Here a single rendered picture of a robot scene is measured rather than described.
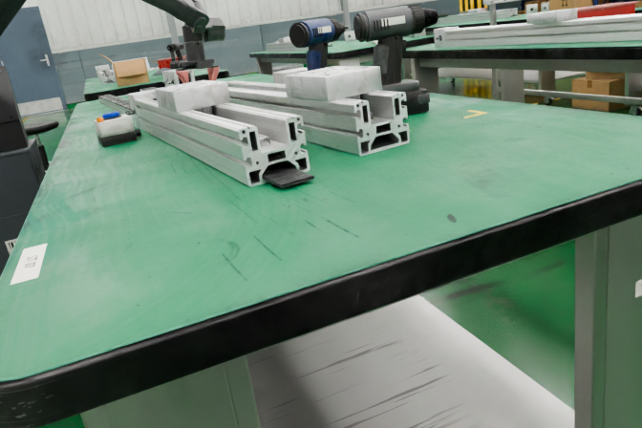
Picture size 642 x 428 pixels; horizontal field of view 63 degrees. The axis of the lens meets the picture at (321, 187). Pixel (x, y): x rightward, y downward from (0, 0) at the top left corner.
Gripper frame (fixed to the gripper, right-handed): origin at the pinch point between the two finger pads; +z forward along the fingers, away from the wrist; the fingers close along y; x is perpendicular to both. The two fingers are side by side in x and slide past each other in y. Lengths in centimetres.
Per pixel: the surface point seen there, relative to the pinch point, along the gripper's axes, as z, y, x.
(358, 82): -4, 0, -90
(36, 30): -85, 6, 1081
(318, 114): 1, -5, -85
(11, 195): 21, -57, -4
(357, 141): 4, -5, -97
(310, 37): -12, 12, -53
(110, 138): 6.2, -33.2, -32.5
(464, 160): 6, 2, -113
